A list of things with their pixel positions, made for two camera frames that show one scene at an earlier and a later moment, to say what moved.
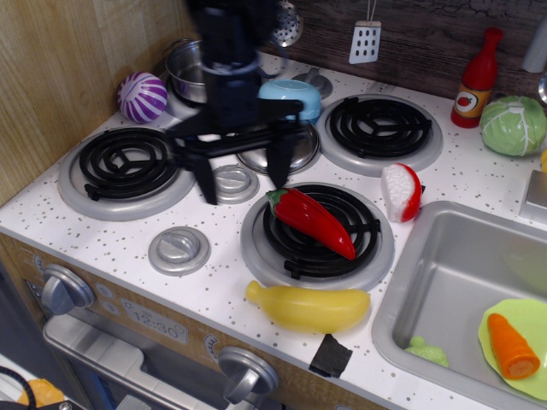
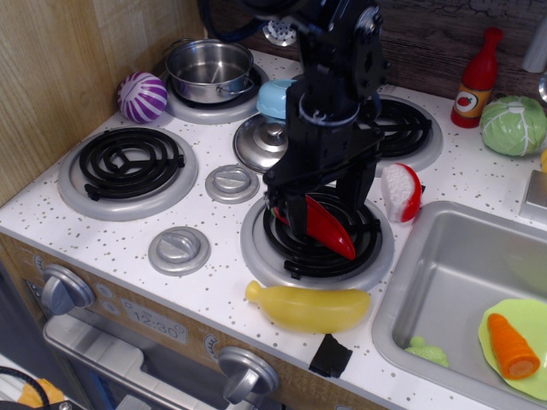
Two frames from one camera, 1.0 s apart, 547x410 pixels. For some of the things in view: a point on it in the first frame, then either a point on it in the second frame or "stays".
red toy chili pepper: [307, 215] stays
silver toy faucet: [536, 58] stays
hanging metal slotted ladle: [289, 25] stays
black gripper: [237, 118] -> [326, 140]
